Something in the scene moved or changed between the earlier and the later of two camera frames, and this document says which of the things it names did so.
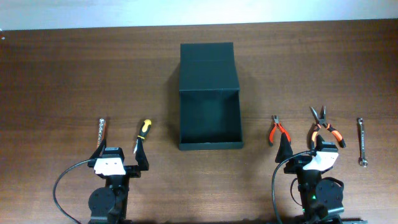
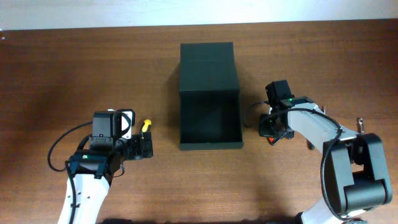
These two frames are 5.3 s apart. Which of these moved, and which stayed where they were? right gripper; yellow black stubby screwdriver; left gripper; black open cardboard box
Moved: left gripper; right gripper
Stayed: black open cardboard box; yellow black stubby screwdriver
